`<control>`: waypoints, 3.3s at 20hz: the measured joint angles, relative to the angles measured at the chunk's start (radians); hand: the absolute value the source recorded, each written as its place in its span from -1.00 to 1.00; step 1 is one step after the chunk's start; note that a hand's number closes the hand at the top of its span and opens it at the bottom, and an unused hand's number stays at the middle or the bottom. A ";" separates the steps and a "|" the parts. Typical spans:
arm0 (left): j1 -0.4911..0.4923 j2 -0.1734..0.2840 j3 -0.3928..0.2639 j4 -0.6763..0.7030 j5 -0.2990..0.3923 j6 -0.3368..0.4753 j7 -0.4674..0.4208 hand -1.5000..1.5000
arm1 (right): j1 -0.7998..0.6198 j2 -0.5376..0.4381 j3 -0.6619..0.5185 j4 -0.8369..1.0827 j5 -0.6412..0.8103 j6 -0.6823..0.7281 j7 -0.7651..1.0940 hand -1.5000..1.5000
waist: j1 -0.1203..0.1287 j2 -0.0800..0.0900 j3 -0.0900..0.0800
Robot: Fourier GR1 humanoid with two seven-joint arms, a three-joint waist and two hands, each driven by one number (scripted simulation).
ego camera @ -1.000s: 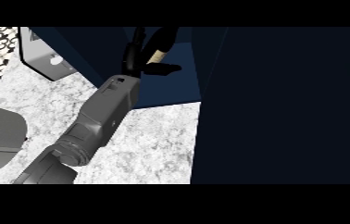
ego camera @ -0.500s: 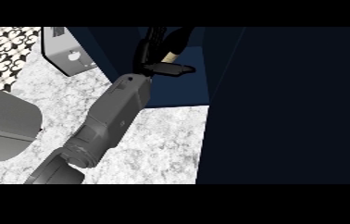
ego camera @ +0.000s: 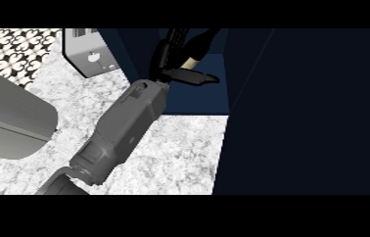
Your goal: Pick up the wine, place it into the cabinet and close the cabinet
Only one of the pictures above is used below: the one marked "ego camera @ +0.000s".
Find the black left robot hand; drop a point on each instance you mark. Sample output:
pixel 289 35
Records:
pixel 168 61

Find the dark wine bottle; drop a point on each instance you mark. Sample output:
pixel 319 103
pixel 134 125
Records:
pixel 202 41

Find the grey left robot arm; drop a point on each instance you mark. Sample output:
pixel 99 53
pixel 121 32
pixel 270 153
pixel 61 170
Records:
pixel 127 117

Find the dark blue cabinet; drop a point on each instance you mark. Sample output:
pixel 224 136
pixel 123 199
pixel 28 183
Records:
pixel 198 97

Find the dark blue cabinet door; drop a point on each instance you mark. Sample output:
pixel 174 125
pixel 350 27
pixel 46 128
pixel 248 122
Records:
pixel 298 117

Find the silver box appliance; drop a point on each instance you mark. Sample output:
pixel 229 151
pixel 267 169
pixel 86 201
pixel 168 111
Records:
pixel 89 58

